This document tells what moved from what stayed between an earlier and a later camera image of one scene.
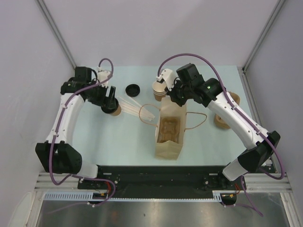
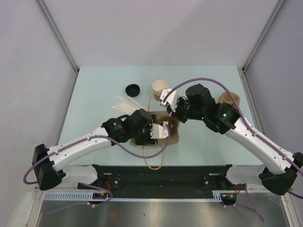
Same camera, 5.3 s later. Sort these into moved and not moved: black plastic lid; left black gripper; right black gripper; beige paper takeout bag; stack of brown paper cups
Moved: left black gripper; beige paper takeout bag; right black gripper
Not moved: black plastic lid; stack of brown paper cups
